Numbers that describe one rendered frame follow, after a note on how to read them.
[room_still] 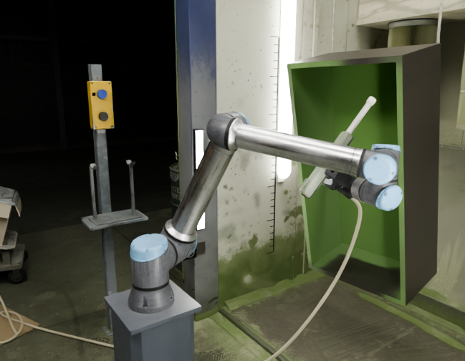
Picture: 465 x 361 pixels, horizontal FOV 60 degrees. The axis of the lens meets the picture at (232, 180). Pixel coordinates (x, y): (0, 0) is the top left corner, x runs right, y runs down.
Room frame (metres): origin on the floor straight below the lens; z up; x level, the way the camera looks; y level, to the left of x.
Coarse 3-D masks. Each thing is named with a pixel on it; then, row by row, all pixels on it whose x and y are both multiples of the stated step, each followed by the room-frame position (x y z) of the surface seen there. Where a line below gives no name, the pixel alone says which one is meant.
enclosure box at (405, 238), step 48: (384, 48) 2.04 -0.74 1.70; (432, 48) 1.81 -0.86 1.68; (336, 96) 2.32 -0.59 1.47; (384, 96) 2.10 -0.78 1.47; (432, 96) 1.84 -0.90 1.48; (432, 144) 1.87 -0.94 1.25; (336, 192) 2.40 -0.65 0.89; (432, 192) 1.90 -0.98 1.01; (336, 240) 2.42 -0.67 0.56; (384, 240) 2.23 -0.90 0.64; (432, 240) 1.94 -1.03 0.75; (384, 288) 1.95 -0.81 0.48
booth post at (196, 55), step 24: (192, 0) 2.40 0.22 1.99; (192, 24) 2.39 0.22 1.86; (192, 48) 2.39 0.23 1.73; (192, 72) 2.39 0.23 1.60; (192, 96) 2.39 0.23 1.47; (192, 120) 2.39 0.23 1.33; (192, 144) 2.38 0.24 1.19; (192, 168) 2.38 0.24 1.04; (216, 192) 2.48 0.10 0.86; (216, 216) 2.48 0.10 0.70; (216, 240) 2.48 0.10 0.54; (192, 264) 2.40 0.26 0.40; (216, 264) 2.48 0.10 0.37; (192, 288) 2.41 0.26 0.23; (216, 288) 2.48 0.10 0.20; (216, 312) 2.48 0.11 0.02
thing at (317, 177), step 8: (368, 104) 1.65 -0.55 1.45; (360, 112) 1.64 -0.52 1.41; (360, 120) 1.64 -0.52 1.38; (352, 128) 1.62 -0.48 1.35; (344, 136) 1.60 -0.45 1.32; (352, 136) 1.61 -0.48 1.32; (344, 144) 1.60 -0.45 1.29; (320, 168) 1.57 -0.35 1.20; (312, 176) 1.57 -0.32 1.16; (320, 176) 1.56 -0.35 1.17; (304, 184) 1.56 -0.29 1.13; (312, 184) 1.55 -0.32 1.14; (320, 184) 1.57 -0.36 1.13; (304, 192) 1.55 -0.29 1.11; (312, 192) 1.55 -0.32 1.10
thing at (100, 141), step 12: (96, 72) 2.28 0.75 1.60; (96, 132) 2.27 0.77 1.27; (96, 144) 2.27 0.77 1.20; (96, 156) 2.30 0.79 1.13; (108, 168) 2.30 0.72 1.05; (108, 180) 2.29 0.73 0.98; (108, 192) 2.29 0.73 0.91; (108, 204) 2.29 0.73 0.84; (108, 228) 2.28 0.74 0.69; (108, 240) 2.28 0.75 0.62; (108, 252) 2.28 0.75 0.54; (108, 264) 2.27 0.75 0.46; (108, 276) 2.27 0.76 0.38; (108, 288) 2.27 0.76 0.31; (108, 312) 2.28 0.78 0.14; (108, 324) 2.29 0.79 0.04
